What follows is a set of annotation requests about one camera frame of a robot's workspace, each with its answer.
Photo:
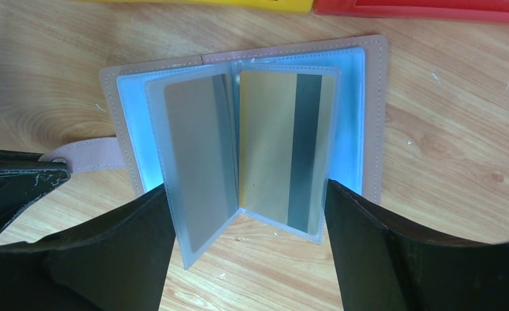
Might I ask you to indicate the beige leather card holder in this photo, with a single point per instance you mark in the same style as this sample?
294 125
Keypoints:
177 126

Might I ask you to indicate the yellow bin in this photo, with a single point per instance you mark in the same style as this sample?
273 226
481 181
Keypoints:
289 6

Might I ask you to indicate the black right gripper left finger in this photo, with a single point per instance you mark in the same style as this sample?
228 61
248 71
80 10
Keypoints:
116 261

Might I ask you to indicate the red bin middle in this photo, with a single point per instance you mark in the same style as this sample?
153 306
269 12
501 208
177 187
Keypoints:
488 11

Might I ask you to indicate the gold magnetic stripe card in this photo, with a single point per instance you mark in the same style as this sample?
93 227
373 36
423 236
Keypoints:
286 122

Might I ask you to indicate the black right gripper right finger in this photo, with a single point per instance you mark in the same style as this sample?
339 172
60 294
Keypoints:
385 261

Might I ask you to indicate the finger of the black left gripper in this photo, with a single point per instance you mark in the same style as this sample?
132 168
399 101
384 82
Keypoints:
24 180

